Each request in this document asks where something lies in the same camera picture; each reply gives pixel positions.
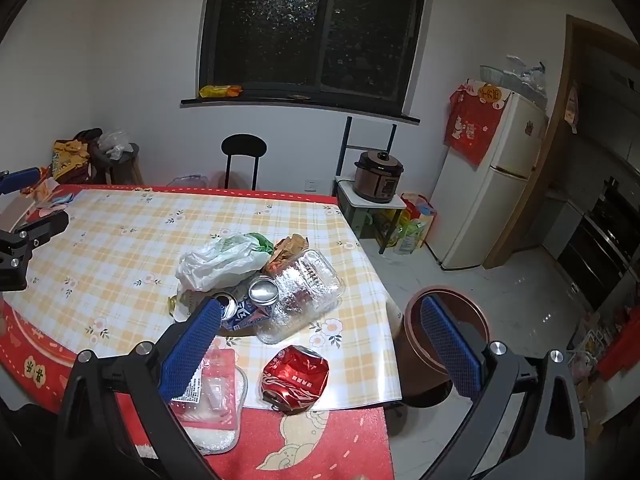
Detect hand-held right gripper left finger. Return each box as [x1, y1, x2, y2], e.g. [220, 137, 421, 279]
[52, 297, 223, 480]

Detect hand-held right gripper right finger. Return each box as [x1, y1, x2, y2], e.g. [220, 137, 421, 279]
[419, 295, 586, 480]

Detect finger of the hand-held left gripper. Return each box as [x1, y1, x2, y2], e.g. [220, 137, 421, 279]
[0, 167, 41, 196]
[0, 210, 70, 261]

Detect brown trash bin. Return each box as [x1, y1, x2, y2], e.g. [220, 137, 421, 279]
[395, 286, 492, 409]

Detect blue drink can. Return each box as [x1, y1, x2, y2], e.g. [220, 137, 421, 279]
[247, 275, 281, 318]
[212, 291, 268, 332]

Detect silver scouring sponge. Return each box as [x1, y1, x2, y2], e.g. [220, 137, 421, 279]
[180, 360, 250, 454]

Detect white plastic bag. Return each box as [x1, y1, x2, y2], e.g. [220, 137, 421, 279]
[175, 232, 275, 292]

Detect crushed red drink can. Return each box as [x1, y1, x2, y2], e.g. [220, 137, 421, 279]
[260, 345, 332, 414]

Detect clear plastic food container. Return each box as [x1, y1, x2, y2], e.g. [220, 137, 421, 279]
[256, 249, 347, 345]

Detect clear plastic package red label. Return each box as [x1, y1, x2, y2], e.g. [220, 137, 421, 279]
[167, 347, 249, 424]

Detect yellow and brown clothing pile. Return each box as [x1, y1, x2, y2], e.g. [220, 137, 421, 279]
[51, 129, 104, 184]

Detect plaid yellow tablecloth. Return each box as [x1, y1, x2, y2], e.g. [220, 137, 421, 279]
[0, 187, 404, 409]

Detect wooden stool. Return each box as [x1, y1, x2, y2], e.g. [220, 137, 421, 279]
[92, 142, 146, 186]

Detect crumpled clear plastic bag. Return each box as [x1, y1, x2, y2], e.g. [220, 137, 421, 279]
[97, 130, 132, 158]

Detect pink and white bag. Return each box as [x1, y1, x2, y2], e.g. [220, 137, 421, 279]
[570, 345, 597, 377]

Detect brown paper bag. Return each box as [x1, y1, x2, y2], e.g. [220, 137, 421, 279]
[262, 233, 309, 276]

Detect red shopping bag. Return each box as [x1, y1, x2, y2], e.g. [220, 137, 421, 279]
[400, 192, 437, 248]

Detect cardboard box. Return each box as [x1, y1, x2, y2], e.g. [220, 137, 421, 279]
[574, 375, 617, 443]

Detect white refrigerator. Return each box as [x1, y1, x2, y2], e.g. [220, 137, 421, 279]
[425, 91, 549, 271]

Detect red printed tablecloth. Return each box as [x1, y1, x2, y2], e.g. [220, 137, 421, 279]
[0, 184, 397, 480]

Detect black built-in oven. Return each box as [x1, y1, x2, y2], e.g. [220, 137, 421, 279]
[556, 176, 640, 312]

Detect brown rice cooker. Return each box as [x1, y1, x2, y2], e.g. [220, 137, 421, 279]
[354, 149, 405, 205]

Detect black round-back chair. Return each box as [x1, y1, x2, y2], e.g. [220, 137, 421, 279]
[221, 134, 268, 191]

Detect yellow snack packet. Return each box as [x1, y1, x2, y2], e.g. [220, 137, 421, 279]
[199, 85, 243, 99]

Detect red printed cloth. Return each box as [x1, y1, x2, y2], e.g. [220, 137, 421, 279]
[444, 79, 507, 167]

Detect hanging door ornament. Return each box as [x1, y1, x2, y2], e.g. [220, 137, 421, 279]
[562, 80, 581, 134]

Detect black window sill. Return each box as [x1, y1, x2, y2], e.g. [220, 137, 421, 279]
[180, 94, 420, 125]

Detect clear plastic bags pile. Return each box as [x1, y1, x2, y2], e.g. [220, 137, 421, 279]
[504, 54, 549, 107]

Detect dark window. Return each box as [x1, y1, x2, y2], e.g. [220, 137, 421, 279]
[198, 0, 431, 116]

